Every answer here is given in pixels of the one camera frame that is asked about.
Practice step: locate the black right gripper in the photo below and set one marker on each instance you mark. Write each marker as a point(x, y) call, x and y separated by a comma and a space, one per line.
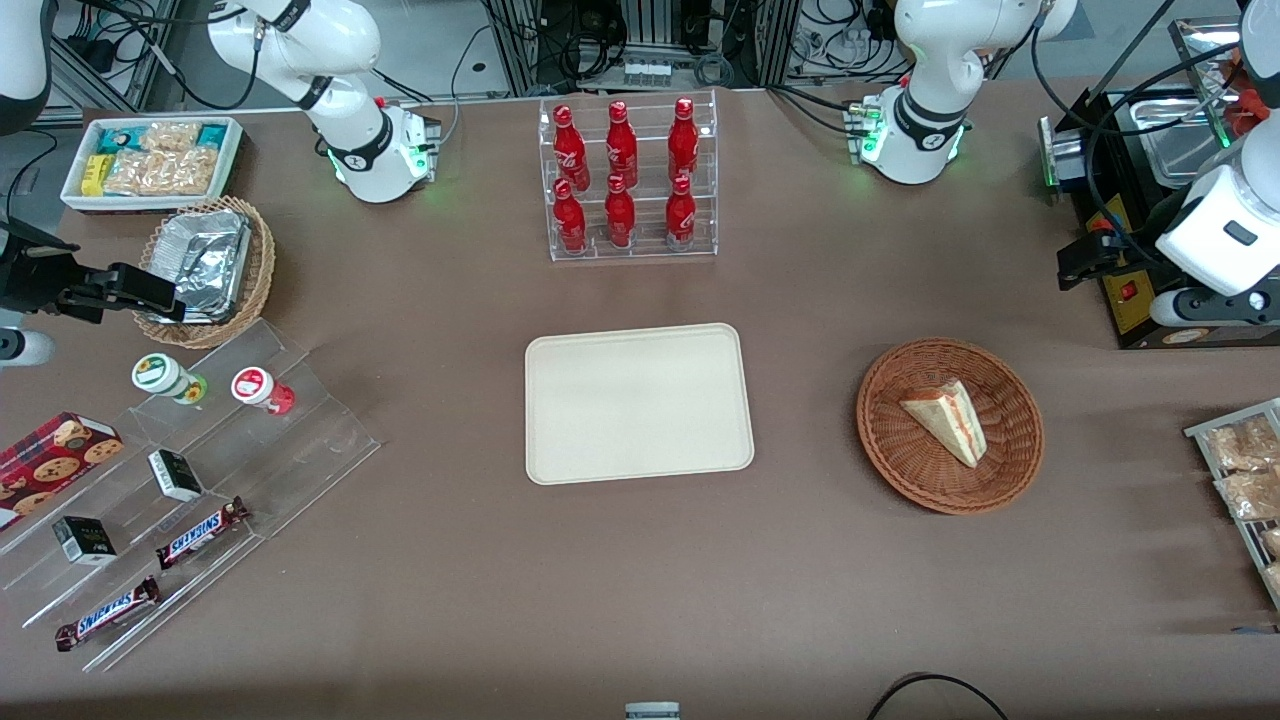
point(27, 277)

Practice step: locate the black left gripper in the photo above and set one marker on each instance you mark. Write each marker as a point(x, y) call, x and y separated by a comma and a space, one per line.
point(1136, 239)

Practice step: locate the triangular sandwich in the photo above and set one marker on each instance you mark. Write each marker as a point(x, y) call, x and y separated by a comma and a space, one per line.
point(950, 425)

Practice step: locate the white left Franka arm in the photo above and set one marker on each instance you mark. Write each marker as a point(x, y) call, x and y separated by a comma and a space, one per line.
point(930, 70)

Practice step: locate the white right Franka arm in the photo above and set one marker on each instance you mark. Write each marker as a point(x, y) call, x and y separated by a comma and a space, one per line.
point(350, 120)

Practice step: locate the light woven wicker basket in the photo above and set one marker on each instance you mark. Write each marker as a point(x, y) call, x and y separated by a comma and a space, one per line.
point(258, 270)

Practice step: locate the brown round wicker basket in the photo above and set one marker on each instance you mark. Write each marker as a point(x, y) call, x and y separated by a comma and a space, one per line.
point(905, 470)

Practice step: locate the beige rectangular tray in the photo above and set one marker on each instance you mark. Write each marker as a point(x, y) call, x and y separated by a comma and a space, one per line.
point(638, 403)

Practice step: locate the silver foil container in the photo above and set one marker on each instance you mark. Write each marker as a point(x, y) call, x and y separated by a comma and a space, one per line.
point(205, 260)

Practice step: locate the black hot food display case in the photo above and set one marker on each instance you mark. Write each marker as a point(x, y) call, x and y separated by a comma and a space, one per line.
point(1135, 315)

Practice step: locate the green lidded cup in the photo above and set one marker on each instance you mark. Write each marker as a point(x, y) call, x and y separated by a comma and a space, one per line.
point(160, 374)

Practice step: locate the large clear nut snack bag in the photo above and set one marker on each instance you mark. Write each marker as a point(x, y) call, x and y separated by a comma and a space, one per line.
point(165, 172)

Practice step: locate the yellow snack packet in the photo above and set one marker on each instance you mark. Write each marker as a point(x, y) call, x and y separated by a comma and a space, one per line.
point(95, 175)

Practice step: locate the white rectangular snack bin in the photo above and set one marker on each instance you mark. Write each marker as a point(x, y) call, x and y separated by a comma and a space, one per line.
point(75, 185)

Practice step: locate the red lidded cup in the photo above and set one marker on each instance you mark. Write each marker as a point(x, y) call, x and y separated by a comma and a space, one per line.
point(255, 386)

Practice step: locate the teal snack packet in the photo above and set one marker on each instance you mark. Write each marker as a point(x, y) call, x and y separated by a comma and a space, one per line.
point(212, 134)
point(118, 139)

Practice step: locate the small clear nut snack bag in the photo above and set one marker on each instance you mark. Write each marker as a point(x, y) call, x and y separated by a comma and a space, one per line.
point(170, 135)

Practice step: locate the steel food pan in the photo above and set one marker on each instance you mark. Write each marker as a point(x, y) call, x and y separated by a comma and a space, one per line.
point(1170, 140)

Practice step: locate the small black box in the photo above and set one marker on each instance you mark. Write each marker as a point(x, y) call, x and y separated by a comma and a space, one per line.
point(84, 541)
point(176, 476)

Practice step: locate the red cookie box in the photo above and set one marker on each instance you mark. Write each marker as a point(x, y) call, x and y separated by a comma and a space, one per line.
point(50, 462)

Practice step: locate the clear acrylic step display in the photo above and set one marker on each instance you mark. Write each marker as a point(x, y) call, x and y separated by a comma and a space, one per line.
point(300, 440)

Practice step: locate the red skewered food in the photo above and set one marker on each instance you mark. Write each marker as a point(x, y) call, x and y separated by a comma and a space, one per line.
point(1250, 112)

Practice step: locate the Snickers chocolate bar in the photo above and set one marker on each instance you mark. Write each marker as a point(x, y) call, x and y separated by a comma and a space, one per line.
point(200, 533)
point(108, 613)

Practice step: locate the clear bagged pastry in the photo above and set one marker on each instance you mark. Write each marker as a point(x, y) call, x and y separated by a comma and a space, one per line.
point(1272, 542)
point(1245, 445)
point(1250, 495)

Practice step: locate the red cola bottle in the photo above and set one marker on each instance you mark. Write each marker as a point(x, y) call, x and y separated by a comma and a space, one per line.
point(570, 222)
point(620, 218)
point(683, 145)
point(622, 150)
point(571, 150)
point(681, 218)

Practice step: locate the clear acrylic bottle rack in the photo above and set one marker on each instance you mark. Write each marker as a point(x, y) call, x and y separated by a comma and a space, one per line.
point(645, 215)

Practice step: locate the grey device edge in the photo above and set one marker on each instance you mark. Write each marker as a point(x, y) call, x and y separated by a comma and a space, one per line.
point(652, 711)

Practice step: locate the aluminium frame rack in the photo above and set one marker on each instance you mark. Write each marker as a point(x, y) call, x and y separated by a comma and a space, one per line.
point(640, 30)

